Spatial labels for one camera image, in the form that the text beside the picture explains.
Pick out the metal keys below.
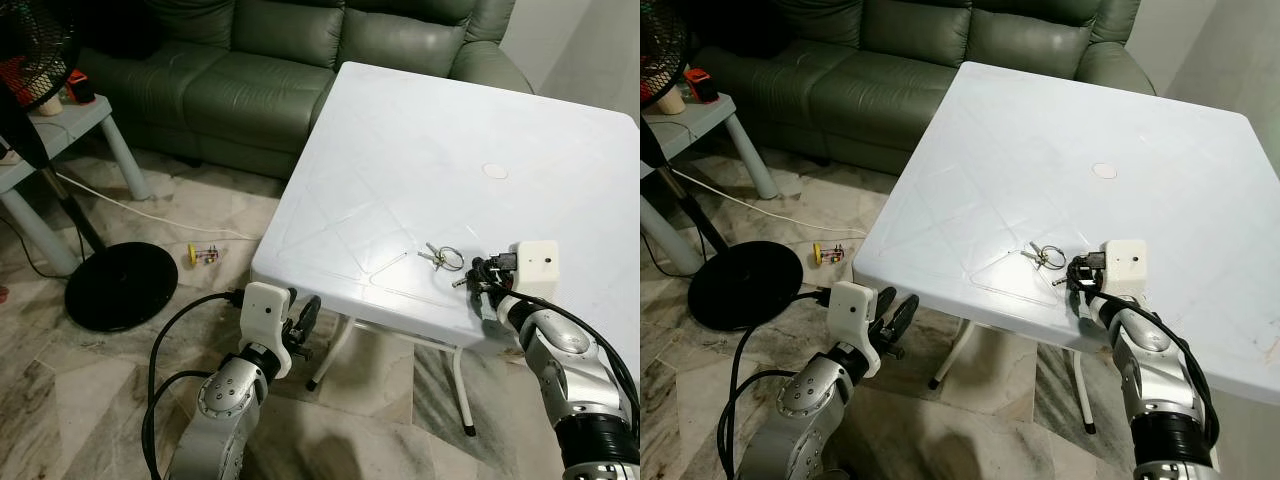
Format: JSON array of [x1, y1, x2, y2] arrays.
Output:
[[1020, 240, 1070, 290], [418, 241, 471, 290]]

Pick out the orange and black device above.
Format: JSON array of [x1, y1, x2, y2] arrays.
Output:
[[684, 67, 720, 106], [64, 69, 97, 107]]

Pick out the black standing fan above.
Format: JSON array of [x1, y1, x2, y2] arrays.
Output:
[[640, 0, 807, 333], [0, 0, 180, 335]]

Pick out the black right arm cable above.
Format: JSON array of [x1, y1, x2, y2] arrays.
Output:
[[1090, 288, 1219, 446], [494, 288, 641, 426]]

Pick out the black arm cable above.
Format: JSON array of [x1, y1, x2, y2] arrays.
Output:
[[494, 288, 641, 426], [142, 289, 247, 480], [717, 288, 832, 480], [1090, 288, 1219, 446]]

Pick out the green leather sofa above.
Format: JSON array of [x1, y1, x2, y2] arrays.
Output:
[[78, 0, 537, 182], [688, 0, 1161, 197]]

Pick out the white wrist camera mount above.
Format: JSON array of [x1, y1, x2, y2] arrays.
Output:
[[827, 281, 882, 380], [511, 240, 560, 299], [239, 282, 294, 380], [1102, 239, 1149, 299]]

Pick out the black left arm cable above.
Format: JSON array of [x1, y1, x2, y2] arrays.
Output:
[[717, 288, 832, 480], [142, 289, 247, 480]]

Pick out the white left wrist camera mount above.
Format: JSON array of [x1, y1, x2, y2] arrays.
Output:
[[239, 282, 294, 380], [827, 281, 882, 380]]

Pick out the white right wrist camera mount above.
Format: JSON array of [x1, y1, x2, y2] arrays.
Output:
[[1102, 239, 1149, 299], [511, 240, 560, 299]]

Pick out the white floor cable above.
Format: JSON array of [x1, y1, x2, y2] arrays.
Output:
[[668, 165, 867, 242], [54, 170, 257, 242]]

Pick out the white plastic table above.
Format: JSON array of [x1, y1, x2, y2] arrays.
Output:
[[851, 61, 1280, 437], [249, 61, 641, 440]]

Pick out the thin black floor cable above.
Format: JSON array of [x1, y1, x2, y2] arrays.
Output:
[[640, 228, 703, 282], [0, 212, 85, 282]]

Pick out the grey side table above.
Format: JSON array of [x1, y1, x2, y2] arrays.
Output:
[[640, 90, 780, 278], [0, 90, 153, 278]]

